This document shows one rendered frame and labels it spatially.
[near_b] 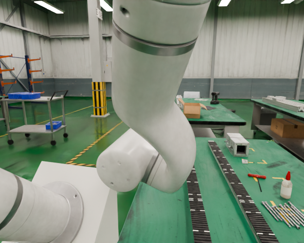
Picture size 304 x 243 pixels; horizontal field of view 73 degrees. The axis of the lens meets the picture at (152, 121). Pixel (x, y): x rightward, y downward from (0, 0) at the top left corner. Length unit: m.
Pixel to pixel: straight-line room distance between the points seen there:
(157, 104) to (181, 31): 0.09
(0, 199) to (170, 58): 0.36
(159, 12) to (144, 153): 0.25
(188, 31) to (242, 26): 11.70
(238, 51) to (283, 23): 2.30
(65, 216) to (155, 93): 0.45
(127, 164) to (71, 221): 0.31
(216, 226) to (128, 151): 0.54
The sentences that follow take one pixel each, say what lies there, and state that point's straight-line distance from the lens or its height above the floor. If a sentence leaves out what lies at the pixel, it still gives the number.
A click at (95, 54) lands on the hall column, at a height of 1.92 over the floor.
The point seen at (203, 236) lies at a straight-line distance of 0.71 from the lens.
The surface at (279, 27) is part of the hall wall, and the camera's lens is 12.38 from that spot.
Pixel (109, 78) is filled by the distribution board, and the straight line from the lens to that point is 11.67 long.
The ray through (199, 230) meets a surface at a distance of 0.73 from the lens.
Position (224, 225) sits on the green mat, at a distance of 0.82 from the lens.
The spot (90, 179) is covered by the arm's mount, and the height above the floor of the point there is 0.99.
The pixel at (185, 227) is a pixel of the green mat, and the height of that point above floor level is 0.78.
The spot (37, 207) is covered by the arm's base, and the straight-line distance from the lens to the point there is 0.51.
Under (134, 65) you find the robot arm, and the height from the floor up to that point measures 1.29.
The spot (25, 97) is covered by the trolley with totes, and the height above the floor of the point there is 0.91.
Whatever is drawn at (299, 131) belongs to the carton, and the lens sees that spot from 4.32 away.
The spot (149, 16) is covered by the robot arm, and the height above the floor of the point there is 1.33.
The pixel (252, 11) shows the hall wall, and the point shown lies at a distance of 12.13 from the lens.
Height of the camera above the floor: 1.28
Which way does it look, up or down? 13 degrees down
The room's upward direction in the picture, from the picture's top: straight up
